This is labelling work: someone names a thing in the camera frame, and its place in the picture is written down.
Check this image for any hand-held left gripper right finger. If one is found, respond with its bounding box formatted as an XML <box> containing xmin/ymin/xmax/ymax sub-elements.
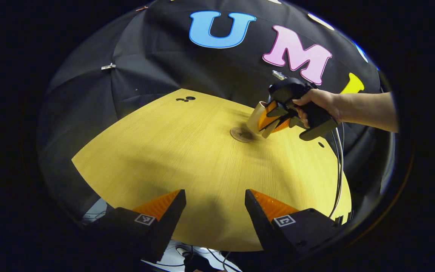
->
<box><xmin>245</xmin><ymin>189</ymin><xmax>344</xmax><ymax>261</ymax></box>

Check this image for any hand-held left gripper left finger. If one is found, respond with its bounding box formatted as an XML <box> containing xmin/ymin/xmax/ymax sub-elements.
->
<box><xmin>104</xmin><ymin>189</ymin><xmax>187</xmax><ymax>263</ymax></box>

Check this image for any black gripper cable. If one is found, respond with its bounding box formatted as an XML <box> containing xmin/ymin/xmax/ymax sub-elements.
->
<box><xmin>329</xmin><ymin>127</ymin><xmax>345</xmax><ymax>219</ymax></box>

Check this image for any beige cup with handle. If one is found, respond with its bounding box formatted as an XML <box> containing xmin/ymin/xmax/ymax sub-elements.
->
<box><xmin>246</xmin><ymin>101</ymin><xmax>279</xmax><ymax>139</ymax></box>

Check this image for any round wooden coaster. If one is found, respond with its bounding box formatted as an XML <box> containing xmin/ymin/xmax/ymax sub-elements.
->
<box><xmin>230</xmin><ymin>127</ymin><xmax>255</xmax><ymax>143</ymax></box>

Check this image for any tangle of black cables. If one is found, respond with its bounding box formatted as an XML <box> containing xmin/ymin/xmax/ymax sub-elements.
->
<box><xmin>142</xmin><ymin>242</ymin><xmax>242</xmax><ymax>272</ymax></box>

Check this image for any black backdrop cloth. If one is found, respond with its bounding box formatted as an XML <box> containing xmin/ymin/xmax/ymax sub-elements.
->
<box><xmin>38</xmin><ymin>0</ymin><xmax>395</xmax><ymax>227</ymax></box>

